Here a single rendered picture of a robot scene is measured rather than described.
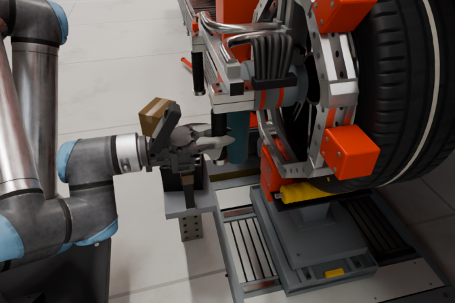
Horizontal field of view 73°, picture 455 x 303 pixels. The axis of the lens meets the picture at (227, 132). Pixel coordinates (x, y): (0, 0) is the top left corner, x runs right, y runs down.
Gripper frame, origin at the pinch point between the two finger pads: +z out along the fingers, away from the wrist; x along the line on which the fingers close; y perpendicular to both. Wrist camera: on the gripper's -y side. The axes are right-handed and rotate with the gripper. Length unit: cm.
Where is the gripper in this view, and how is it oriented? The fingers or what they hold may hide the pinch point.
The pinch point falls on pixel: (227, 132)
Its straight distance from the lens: 72.7
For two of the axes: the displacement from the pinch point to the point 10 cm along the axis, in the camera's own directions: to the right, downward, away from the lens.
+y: 0.0, 8.0, 6.0
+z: 9.8, -1.3, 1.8
